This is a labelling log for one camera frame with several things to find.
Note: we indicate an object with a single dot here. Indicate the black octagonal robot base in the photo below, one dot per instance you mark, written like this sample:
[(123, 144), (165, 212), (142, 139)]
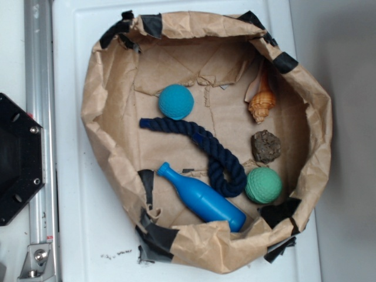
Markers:
[(21, 159)]

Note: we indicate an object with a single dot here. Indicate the aluminium extrusion rail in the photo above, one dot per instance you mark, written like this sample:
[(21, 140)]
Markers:
[(43, 208)]

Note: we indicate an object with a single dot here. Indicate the brown paper bag bin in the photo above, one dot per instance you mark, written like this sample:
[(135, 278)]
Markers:
[(216, 57)]

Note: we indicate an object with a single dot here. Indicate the green dimpled ball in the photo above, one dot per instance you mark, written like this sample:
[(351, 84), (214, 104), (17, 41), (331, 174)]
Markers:
[(263, 186)]

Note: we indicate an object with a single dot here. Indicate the silver corner bracket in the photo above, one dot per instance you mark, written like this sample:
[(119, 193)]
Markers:
[(39, 264)]

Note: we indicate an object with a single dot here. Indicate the white plastic tray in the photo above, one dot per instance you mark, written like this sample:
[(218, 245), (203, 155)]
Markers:
[(97, 239)]

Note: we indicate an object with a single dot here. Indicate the blue dimpled ball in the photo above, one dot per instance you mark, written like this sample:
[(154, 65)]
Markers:
[(176, 102)]

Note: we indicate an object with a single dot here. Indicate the grey brown rock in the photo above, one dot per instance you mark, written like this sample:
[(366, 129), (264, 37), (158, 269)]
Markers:
[(265, 146)]

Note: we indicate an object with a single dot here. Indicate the blue plastic bottle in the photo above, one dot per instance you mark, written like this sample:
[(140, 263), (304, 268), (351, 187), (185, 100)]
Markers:
[(202, 200)]

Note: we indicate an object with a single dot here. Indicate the orange conch seashell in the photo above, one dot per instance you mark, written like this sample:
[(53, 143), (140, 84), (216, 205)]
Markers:
[(259, 96)]

